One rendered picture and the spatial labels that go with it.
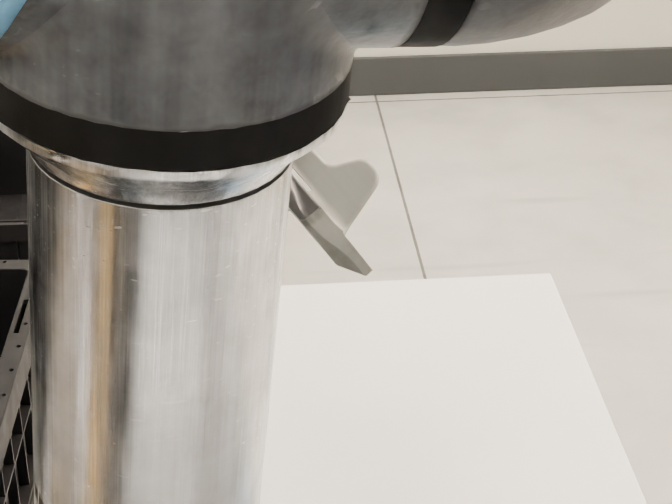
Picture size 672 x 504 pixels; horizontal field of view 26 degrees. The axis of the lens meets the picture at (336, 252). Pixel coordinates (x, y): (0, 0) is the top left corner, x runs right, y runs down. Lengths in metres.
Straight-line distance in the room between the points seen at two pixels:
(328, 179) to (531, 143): 2.54
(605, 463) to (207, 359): 0.86
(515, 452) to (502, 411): 0.06
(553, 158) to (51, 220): 2.97
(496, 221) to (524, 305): 1.61
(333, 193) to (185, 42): 0.55
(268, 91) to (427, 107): 3.22
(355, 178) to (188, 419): 0.46
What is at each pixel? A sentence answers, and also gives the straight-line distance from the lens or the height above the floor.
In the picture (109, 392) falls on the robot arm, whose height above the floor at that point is 1.22.
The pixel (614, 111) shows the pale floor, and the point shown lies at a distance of 3.66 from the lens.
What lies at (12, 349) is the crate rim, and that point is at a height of 0.93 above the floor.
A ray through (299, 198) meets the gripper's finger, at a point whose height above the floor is 1.07.
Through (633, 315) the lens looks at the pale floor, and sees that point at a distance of 2.83.
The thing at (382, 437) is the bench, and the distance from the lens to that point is 1.31.
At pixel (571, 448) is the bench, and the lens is 1.32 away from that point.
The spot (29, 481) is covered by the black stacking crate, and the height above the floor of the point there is 0.83.
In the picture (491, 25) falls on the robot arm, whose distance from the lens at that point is 0.42.
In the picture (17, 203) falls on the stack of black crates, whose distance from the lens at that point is 2.18.
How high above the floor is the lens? 1.50
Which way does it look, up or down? 30 degrees down
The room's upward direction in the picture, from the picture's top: straight up
